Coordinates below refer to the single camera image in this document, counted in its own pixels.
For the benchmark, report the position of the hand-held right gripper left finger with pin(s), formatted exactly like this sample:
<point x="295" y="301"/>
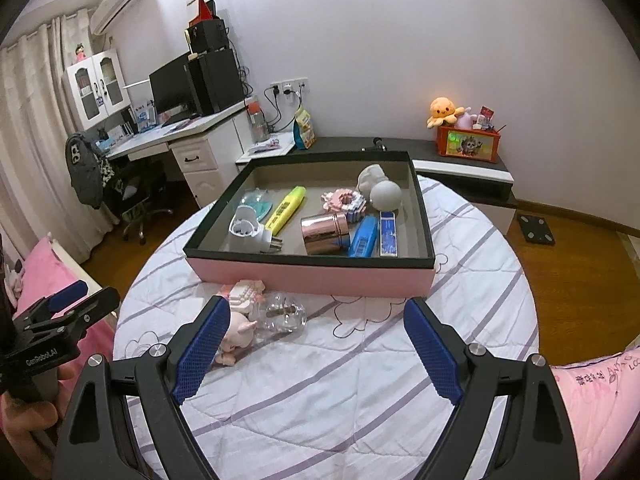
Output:
<point x="200" y="355"/>

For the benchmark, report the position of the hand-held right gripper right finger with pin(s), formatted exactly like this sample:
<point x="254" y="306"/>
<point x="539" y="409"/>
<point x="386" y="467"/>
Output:
<point x="432" y="355"/>

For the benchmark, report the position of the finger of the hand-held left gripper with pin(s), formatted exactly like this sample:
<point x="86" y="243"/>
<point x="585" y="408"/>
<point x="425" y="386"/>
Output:
<point x="67" y="295"/>
<point x="95" y="305"/>

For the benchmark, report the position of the pink pig figurine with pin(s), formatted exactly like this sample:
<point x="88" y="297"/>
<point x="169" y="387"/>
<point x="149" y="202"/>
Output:
<point x="235" y="335"/>

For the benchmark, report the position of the pink white block toy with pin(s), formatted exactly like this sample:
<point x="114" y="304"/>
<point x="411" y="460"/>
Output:
<point x="245" y="292"/>

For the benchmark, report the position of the blue rectangular box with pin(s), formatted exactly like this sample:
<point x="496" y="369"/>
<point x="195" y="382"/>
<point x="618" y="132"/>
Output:
<point x="388" y="235"/>

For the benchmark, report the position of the pink box with black rim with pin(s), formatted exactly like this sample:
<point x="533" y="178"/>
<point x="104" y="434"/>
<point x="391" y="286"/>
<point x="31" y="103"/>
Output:
<point x="310" y="277"/>

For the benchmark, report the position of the white plug adapter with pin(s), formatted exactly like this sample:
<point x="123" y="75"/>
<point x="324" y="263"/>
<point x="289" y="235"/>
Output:
<point x="245" y="227"/>

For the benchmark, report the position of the blue highlighter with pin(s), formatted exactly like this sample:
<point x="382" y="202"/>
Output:
<point x="364" y="237"/>

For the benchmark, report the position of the teal clear plastic item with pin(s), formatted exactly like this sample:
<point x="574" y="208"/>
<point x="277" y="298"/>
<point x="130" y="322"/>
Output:
<point x="262" y="206"/>

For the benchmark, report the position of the rose gold metal cylinder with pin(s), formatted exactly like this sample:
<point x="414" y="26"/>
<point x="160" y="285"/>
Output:
<point x="322" y="234"/>

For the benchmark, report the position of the yellow highlighter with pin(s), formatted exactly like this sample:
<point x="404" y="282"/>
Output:
<point x="285" y="207"/>

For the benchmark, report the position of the pink purple block doughnut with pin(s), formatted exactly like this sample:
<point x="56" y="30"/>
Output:
<point x="345" y="202"/>

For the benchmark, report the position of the white plaster figurine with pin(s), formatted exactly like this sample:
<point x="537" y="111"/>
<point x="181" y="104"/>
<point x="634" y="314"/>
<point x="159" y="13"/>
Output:
<point x="371" y="177"/>

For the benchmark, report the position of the person's left hand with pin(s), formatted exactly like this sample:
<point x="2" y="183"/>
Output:
<point x="30" y="420"/>

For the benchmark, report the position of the pink bed sheet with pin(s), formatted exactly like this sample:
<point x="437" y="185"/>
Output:
<point x="45" y="270"/>

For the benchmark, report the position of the black office chair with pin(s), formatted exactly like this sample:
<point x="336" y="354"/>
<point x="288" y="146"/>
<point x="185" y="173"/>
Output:
<point x="135" y="200"/>

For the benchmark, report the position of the grey jacket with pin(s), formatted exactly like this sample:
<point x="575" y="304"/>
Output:
<point x="87" y="175"/>

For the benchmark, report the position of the black bathroom scale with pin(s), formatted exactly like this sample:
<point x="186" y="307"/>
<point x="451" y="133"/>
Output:
<point x="536" y="229"/>

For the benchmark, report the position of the beige curtain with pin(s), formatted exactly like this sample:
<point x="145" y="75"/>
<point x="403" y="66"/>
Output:
<point x="30" y="135"/>

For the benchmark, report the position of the pink printed blanket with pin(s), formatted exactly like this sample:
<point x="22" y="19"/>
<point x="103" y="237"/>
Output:
<point x="600" y="400"/>

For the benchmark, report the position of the white desk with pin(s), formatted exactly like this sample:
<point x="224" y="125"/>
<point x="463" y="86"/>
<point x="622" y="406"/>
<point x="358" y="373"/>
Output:
<point x="210" y="157"/>

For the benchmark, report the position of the blue white box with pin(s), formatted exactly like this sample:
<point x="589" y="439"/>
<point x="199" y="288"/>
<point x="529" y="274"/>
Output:
<point x="144" y="117"/>

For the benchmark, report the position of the white glass door cabinet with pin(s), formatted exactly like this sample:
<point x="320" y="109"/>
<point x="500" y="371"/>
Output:
<point x="95" y="90"/>

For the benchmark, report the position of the orange storage box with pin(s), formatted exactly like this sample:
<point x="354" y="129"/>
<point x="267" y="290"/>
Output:
<point x="467" y="145"/>

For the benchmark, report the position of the small black device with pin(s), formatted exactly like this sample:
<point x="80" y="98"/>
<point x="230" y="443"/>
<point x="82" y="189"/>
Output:
<point x="375" y="145"/>

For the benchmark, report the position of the pink papers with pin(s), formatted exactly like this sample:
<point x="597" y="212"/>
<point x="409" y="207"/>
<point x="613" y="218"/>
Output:
<point x="265" y="146"/>

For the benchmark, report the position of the black computer monitor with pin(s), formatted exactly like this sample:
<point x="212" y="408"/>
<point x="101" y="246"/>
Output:
<point x="170" y="85"/>

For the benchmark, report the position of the purple plush toy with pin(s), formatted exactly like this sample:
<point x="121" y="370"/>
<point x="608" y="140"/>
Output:
<point x="467" y="120"/>

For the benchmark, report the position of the red lidded thermos bottle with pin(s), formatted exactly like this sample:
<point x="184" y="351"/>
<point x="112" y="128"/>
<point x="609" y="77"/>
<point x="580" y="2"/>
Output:
<point x="257" y="122"/>

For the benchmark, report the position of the small doll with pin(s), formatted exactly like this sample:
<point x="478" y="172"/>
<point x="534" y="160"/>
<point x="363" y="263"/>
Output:
<point x="80" y="53"/>

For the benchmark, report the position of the orange octopus plush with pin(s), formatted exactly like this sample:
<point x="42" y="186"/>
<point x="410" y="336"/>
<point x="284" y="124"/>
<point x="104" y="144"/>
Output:
<point x="444" y="110"/>

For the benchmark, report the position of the red card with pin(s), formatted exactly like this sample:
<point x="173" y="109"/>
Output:
<point x="486" y="113"/>

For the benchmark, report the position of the colourful snack bag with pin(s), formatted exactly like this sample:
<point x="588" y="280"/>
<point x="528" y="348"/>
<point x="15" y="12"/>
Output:
<point x="305" y="130"/>

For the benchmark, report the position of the black computer tower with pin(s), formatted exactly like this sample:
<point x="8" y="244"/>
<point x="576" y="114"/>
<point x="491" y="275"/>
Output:
<point x="215" y="82"/>

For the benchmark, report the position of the black speaker box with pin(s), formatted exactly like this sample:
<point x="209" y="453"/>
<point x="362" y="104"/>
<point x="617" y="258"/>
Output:
<point x="207" y="36"/>

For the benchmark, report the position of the white air conditioner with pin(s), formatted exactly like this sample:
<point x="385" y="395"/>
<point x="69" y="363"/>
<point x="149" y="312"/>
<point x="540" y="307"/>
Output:
<point x="117" y="2"/>

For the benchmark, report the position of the white bed frame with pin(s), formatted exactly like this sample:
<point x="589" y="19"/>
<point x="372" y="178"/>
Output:
<point x="70" y="260"/>

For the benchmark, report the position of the white wall outlet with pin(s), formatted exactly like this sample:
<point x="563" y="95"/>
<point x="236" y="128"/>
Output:
<point x="289" y="86"/>

